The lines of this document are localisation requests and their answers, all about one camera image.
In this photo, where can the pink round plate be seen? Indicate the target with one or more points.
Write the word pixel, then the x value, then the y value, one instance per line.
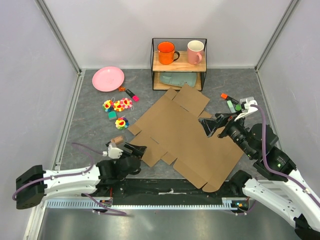
pixel 108 79

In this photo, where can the light green highlighter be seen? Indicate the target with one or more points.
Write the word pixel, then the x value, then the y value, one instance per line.
pixel 231 106

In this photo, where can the brown cardboard box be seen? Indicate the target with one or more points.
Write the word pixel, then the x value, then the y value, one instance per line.
pixel 171 132

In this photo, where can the orange enamel mug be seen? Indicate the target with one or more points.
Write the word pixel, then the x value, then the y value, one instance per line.
pixel 167 53

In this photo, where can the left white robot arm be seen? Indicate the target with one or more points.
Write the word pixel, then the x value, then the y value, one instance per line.
pixel 37 184

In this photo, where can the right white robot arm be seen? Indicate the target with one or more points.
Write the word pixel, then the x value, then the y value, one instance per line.
pixel 301 208

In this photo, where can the orange black highlighter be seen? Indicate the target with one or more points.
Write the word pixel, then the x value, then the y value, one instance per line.
pixel 229 98

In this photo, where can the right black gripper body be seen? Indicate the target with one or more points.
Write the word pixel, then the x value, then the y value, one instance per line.
pixel 235 130

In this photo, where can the middle orange flower plush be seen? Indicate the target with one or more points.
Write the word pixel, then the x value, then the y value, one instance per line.
pixel 117 106

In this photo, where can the black wire wooden shelf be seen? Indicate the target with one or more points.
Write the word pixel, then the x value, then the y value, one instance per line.
pixel 180 65

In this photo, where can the teal divided tray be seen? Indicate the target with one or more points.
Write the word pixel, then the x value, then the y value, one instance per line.
pixel 178 78

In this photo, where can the teal green eraser block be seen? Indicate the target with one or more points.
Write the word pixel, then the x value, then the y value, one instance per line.
pixel 112 115

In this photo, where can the pink ceramic mug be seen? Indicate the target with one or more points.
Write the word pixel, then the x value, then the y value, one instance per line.
pixel 195 51

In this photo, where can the rainbow flower plush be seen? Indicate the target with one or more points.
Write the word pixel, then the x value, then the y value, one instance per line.
pixel 121 123
pixel 108 106

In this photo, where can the pink petal flower plush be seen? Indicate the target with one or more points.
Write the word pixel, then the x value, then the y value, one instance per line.
pixel 126 103

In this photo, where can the lower rainbow flower plush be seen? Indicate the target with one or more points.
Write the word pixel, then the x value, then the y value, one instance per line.
pixel 121 123

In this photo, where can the small orange bow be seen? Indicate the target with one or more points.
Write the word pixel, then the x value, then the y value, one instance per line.
pixel 122 89

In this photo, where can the pink black highlighter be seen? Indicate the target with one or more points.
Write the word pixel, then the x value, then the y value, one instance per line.
pixel 132 95

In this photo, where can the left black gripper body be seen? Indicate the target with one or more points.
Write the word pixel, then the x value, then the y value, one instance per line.
pixel 124 155

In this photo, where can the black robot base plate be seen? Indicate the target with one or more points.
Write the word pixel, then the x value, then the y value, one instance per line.
pixel 155 186

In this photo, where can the left rainbow flower plush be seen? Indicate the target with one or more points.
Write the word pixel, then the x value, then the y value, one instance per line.
pixel 108 106

